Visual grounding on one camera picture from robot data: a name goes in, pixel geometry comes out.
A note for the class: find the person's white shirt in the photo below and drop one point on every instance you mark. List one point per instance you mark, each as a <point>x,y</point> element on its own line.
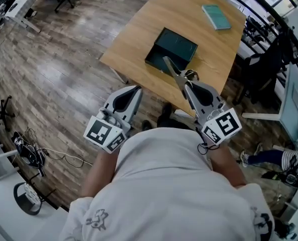
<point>164,184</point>

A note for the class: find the black curved railing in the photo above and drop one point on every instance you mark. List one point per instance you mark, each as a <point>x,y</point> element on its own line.
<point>264,5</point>

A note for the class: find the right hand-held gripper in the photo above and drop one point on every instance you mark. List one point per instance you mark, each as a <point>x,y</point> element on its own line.
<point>223,125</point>

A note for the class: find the black round stand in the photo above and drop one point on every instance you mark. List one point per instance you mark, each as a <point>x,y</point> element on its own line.
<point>26,199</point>

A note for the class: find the black office chair with jacket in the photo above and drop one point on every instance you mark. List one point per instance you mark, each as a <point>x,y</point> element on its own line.
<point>260,69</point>

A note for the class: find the person's right forearm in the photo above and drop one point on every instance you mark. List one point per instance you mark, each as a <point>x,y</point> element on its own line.
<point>226,164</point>

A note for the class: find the teal book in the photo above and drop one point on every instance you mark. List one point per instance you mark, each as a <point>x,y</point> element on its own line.
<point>216,16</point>

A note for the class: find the person's black shoe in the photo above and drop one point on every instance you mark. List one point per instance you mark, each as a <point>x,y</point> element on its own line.
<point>165,110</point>
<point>146,125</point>

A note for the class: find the white desk with teal divider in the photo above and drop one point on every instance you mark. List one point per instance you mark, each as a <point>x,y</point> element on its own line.
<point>289,104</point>

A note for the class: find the person's left forearm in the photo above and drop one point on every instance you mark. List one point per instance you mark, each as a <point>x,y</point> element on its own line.
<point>100,171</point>

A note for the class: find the dark green box container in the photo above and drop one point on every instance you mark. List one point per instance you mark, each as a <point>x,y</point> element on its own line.
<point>175,48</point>

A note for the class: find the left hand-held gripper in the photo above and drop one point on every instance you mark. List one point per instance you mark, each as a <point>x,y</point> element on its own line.
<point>102,134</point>

